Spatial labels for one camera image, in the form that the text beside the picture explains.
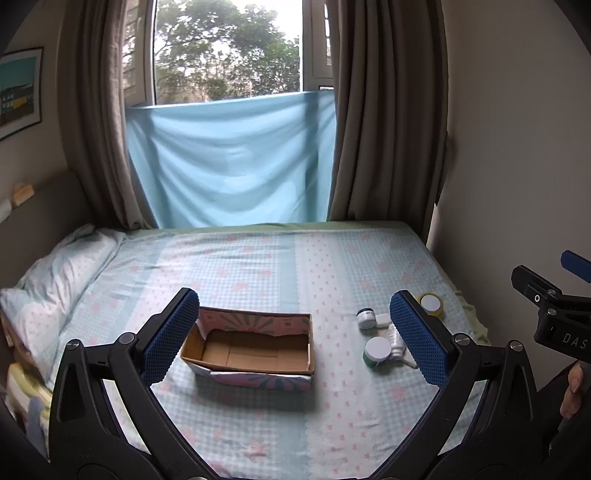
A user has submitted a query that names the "cardboard box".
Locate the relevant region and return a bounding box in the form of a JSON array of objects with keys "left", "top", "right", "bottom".
[{"left": 180, "top": 306, "right": 315, "bottom": 393}]

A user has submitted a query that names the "window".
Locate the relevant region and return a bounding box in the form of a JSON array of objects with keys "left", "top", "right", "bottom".
[{"left": 122, "top": 0, "right": 336, "bottom": 110}]

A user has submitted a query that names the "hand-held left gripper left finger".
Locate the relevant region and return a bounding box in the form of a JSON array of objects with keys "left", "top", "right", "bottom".
[{"left": 48, "top": 287, "right": 201, "bottom": 467}]

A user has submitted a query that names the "dotted pale blue pillow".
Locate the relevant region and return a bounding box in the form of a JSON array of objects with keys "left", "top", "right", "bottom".
[{"left": 0, "top": 224, "right": 126, "bottom": 370}]

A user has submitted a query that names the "dark clothing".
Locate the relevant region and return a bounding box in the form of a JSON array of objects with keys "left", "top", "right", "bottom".
[{"left": 531, "top": 362, "right": 591, "bottom": 467}]

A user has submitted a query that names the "framed wall picture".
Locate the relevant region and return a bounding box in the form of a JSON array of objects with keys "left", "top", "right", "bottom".
[{"left": 0, "top": 46, "right": 44, "bottom": 141}]

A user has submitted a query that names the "grey headboard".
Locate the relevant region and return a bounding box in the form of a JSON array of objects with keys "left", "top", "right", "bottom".
[{"left": 0, "top": 171, "right": 93, "bottom": 301}]

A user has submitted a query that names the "brown curtain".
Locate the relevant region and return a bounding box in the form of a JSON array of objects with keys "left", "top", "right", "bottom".
[
  {"left": 324, "top": 0, "right": 451, "bottom": 232},
  {"left": 55, "top": 0, "right": 156, "bottom": 230}
]

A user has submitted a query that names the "pale green under sheet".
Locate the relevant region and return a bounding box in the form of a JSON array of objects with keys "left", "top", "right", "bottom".
[{"left": 128, "top": 220, "right": 491, "bottom": 343}]

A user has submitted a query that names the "white plastic bottle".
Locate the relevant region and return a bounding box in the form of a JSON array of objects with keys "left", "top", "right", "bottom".
[{"left": 387, "top": 323, "right": 406, "bottom": 361}]

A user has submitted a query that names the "person's right hand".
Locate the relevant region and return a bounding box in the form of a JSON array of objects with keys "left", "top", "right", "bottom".
[{"left": 560, "top": 361, "right": 586, "bottom": 419}]

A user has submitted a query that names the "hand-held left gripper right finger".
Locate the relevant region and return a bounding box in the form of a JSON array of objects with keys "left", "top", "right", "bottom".
[{"left": 390, "top": 289, "right": 544, "bottom": 465}]

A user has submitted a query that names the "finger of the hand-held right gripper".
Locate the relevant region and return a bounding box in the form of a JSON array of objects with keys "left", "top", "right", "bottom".
[
  {"left": 560, "top": 250, "right": 591, "bottom": 284},
  {"left": 510, "top": 264, "right": 563, "bottom": 309}
]

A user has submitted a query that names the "light blue hanging cloth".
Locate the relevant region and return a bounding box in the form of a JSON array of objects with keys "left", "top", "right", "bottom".
[{"left": 125, "top": 90, "right": 337, "bottom": 228}]

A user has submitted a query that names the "checked floral bed sheet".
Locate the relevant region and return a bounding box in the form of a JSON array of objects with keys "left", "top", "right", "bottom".
[{"left": 46, "top": 222, "right": 490, "bottom": 480}]

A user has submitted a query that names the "stack of folded cloths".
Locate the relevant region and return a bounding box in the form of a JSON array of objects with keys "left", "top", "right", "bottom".
[{"left": 6, "top": 362, "right": 54, "bottom": 459}]

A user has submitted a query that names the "large green jar white lid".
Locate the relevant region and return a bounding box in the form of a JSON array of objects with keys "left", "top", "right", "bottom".
[{"left": 363, "top": 338, "right": 392, "bottom": 369}]

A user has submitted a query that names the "clear tape roll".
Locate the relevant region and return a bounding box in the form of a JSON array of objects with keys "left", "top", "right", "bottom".
[{"left": 419, "top": 293, "right": 447, "bottom": 319}]

